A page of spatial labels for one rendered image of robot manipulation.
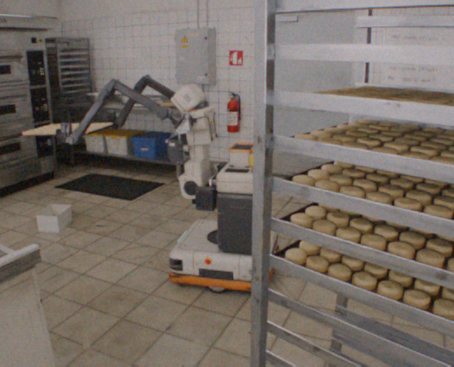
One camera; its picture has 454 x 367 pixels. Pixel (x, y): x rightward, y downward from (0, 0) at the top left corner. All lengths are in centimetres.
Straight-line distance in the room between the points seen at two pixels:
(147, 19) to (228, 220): 402
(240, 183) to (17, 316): 147
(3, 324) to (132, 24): 518
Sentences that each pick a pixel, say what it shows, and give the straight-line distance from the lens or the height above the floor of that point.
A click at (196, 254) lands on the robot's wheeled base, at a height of 27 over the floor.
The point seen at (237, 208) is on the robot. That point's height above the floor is 60.
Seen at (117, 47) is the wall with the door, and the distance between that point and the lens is 635.
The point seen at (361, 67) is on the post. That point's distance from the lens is 120.
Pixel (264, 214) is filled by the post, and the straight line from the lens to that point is 87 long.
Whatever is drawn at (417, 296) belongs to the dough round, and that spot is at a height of 106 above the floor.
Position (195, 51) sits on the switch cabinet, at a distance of 538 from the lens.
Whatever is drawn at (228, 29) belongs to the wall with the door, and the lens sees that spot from 541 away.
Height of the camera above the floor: 149
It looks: 17 degrees down
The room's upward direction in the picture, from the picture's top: straight up
